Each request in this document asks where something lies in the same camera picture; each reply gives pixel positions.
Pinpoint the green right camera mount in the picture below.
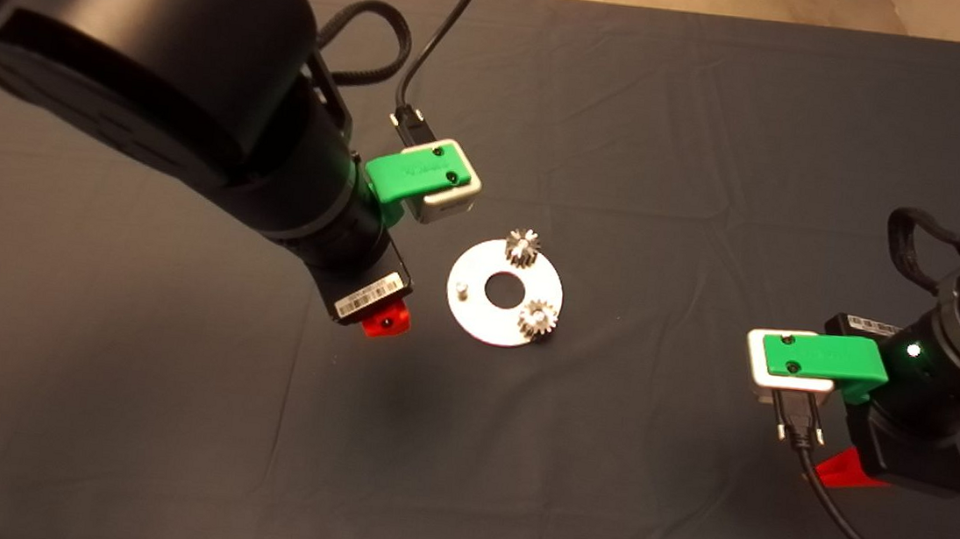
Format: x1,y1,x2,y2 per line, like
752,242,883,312
756,327,894,409

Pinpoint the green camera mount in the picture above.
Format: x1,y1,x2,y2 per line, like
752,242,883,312
359,137,477,237
756,327,894,409

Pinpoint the round metal carrier plate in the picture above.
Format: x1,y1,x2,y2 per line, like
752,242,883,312
441,233,570,353

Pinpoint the green left camera mount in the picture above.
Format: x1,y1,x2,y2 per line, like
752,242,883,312
359,137,477,237

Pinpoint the small steel planetary gear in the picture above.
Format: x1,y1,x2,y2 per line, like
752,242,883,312
501,225,544,271
516,296,561,344

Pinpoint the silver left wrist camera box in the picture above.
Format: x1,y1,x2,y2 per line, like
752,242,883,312
395,133,487,230

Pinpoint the smooth black left camera cable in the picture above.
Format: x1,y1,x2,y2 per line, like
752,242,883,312
386,0,492,157

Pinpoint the dark grey table cloth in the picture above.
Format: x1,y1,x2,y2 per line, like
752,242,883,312
0,0,960,539

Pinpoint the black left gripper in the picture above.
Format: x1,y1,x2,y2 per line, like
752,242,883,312
309,228,421,343

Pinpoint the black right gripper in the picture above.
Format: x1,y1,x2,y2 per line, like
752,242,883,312
809,310,960,502

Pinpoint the braided black left arm cable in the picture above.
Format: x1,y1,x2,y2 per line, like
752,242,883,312
313,0,417,93

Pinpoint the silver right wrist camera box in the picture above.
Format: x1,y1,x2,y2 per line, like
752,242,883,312
740,325,841,411

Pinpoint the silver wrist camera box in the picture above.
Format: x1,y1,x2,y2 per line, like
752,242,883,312
740,325,841,411
395,133,487,230

